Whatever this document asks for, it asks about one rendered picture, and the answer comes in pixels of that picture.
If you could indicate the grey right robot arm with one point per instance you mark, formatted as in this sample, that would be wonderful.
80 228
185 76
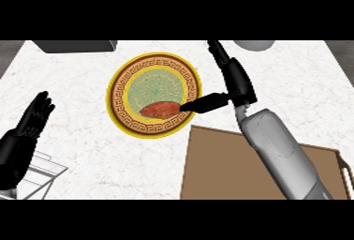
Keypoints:
280 153

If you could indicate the red-brown sweet potato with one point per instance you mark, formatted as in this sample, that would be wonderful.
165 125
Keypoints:
159 109

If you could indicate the brown wooden tray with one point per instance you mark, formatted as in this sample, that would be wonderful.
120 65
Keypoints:
239 168

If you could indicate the yellow patterned plate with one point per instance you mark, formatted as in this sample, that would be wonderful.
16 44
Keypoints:
154 95

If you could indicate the pale grey round object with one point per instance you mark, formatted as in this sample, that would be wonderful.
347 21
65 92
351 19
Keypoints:
254 45

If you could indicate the dark grey box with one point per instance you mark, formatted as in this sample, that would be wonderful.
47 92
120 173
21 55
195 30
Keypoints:
75 46

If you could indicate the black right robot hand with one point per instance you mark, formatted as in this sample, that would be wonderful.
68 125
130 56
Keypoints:
236 81

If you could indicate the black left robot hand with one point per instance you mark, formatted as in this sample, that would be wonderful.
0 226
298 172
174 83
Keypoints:
27 125

